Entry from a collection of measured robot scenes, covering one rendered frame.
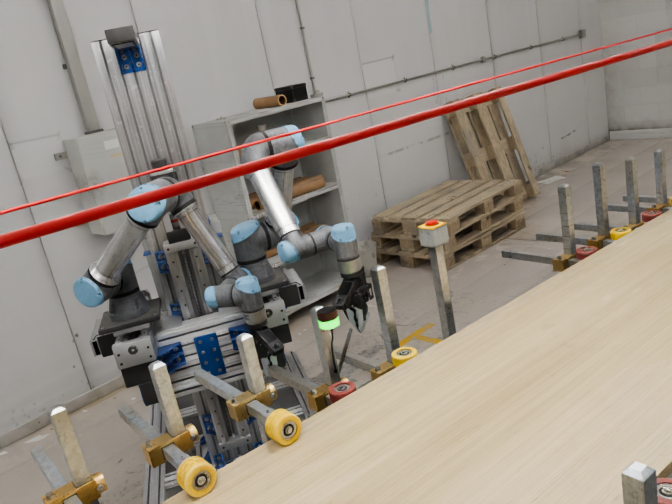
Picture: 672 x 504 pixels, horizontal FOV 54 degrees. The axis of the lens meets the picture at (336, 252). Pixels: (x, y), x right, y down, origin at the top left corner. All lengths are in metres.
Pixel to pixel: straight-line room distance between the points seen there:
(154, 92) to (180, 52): 2.21
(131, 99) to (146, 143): 0.17
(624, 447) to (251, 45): 4.18
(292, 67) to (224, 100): 0.71
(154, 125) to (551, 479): 1.86
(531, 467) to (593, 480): 0.13
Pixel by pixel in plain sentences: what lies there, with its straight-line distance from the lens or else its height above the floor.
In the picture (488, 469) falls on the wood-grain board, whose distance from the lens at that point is 1.53.
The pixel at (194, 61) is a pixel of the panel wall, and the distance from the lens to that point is 4.85.
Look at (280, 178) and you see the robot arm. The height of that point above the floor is 1.44.
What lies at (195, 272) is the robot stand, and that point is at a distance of 2.63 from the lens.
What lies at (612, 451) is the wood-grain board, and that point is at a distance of 1.58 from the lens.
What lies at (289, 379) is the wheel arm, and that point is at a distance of 2.15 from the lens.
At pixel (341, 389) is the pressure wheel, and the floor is 0.91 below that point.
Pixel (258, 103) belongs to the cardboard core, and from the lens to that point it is 4.94.
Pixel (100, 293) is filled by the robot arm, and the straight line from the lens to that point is 2.39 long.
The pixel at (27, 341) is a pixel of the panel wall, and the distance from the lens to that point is 4.39.
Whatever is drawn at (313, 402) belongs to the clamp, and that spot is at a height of 0.85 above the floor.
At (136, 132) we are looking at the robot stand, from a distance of 2.62.
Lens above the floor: 1.81
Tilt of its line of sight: 16 degrees down
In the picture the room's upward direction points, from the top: 12 degrees counter-clockwise
